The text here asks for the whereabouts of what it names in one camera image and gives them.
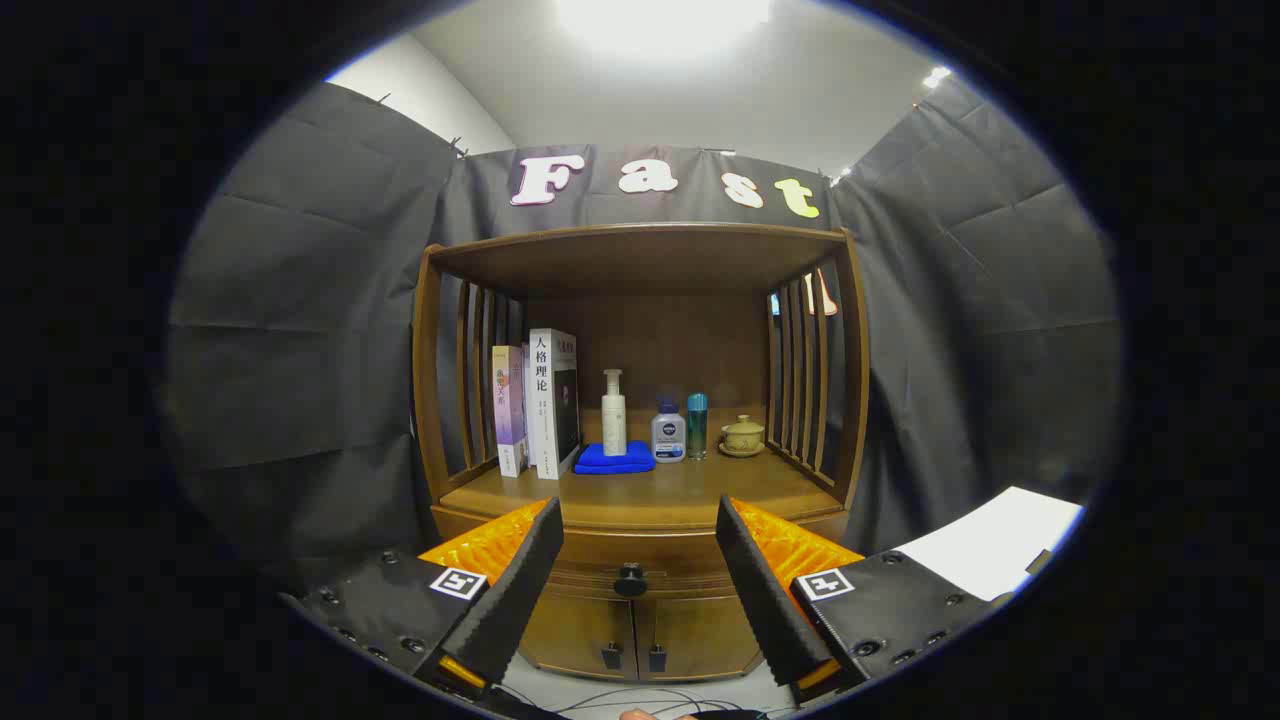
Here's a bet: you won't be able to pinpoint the wooden countertop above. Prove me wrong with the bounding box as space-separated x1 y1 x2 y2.
438 440 846 531

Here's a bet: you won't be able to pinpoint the brown wooden cabinet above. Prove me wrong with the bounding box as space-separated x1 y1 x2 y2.
412 222 871 683

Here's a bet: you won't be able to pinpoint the white pump bottle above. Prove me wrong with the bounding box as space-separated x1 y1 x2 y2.
601 369 628 457

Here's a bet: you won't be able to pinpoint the purple book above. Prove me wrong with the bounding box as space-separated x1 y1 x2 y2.
491 345 527 478

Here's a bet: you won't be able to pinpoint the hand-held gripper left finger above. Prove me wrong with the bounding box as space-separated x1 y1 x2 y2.
285 497 565 701

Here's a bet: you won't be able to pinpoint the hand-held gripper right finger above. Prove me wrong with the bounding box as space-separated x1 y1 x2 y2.
715 495 1013 706

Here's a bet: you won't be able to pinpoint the brown wooden drawer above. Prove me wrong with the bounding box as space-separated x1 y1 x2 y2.
435 508 848 601

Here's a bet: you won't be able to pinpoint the white topped grey furniture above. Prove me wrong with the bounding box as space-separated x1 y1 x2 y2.
890 486 1086 603

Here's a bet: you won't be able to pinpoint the white bottle blue cap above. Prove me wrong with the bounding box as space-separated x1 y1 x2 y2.
651 398 687 464

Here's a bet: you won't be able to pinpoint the blue folded cloth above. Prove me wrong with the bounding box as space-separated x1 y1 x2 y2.
574 440 657 475

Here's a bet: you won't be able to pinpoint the white book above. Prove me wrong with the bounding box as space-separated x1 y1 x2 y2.
526 328 582 481

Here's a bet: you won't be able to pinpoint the large ceiling light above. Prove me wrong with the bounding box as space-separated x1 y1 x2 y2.
550 0 776 63

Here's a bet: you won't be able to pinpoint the black floor cables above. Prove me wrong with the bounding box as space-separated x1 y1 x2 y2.
495 680 791 717

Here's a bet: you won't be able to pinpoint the wooden cabinet door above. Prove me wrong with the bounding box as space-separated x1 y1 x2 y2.
518 590 638 681
637 590 766 681

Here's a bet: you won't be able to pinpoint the beige lidded teacup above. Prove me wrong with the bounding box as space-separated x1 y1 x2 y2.
718 414 767 458

